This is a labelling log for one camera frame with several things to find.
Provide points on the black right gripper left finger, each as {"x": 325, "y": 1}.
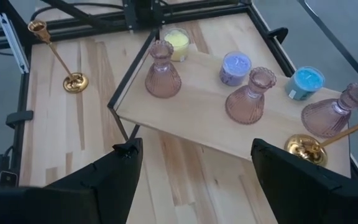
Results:
{"x": 104, "y": 186}

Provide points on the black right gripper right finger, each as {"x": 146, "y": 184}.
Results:
{"x": 306, "y": 193}

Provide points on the gold candlestick holder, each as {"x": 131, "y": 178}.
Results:
{"x": 75, "y": 82}
{"x": 303, "y": 147}

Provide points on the pink ribbed glass candle holder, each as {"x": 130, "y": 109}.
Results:
{"x": 163, "y": 81}
{"x": 244, "y": 105}
{"x": 325, "y": 118}

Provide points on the blue jar candle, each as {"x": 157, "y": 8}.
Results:
{"x": 303, "y": 84}

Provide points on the purple jar candle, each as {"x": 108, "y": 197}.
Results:
{"x": 233, "y": 71}

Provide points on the yellow jar candle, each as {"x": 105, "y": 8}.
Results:
{"x": 177, "y": 46}

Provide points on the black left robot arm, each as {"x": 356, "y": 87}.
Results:
{"x": 145, "y": 12}

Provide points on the silver aluminium profile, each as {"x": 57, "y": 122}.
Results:
{"x": 12, "y": 43}

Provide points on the black table camera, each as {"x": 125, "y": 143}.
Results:
{"x": 6, "y": 179}

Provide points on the black frame bracket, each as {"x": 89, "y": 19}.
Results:
{"x": 278, "y": 33}
{"x": 19, "y": 119}

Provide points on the wooden shelf riser black frame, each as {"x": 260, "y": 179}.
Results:
{"x": 197, "y": 105}

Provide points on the black aluminium table frame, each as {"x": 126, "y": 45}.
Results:
{"x": 21, "y": 90}

